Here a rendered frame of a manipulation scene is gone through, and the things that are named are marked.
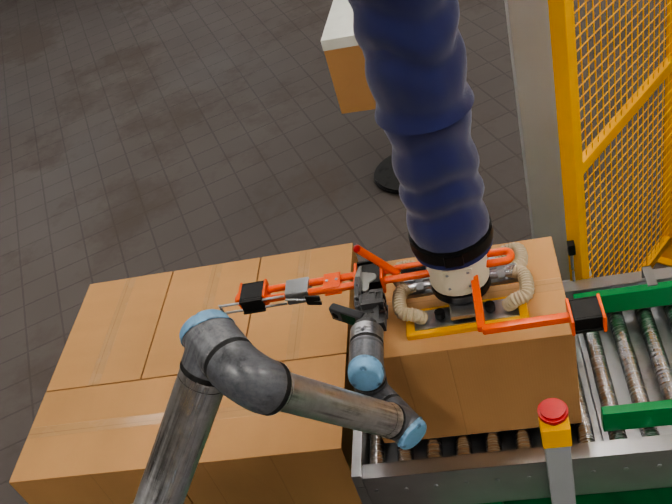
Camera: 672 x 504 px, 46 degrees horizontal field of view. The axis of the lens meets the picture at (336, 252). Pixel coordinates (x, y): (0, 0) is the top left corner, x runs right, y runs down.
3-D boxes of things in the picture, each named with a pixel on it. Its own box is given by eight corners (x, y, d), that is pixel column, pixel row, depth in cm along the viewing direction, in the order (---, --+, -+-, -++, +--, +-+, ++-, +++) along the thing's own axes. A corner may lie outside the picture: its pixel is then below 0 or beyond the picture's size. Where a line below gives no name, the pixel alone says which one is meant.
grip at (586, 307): (600, 306, 198) (599, 292, 195) (607, 331, 192) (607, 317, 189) (566, 311, 200) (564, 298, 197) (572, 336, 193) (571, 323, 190)
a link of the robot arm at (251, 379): (254, 369, 150) (439, 423, 199) (225, 332, 158) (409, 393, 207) (221, 416, 151) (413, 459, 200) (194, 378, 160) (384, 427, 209)
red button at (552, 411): (566, 405, 186) (565, 394, 183) (571, 429, 180) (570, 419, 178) (536, 408, 187) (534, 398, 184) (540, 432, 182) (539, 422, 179)
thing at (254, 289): (271, 290, 235) (266, 278, 232) (269, 307, 229) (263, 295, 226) (245, 294, 237) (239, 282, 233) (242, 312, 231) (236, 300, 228)
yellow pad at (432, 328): (525, 297, 221) (523, 285, 218) (530, 323, 214) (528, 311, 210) (406, 315, 228) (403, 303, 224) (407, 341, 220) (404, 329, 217)
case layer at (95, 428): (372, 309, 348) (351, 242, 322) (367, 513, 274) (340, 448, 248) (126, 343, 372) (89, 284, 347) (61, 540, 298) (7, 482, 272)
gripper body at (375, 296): (388, 304, 220) (388, 336, 211) (358, 308, 222) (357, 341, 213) (382, 285, 215) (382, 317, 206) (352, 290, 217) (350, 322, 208)
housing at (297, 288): (312, 286, 232) (308, 275, 229) (311, 302, 227) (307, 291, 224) (290, 289, 233) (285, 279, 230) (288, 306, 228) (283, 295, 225)
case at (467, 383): (560, 324, 262) (551, 235, 237) (581, 423, 233) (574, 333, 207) (384, 347, 274) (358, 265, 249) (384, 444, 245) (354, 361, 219)
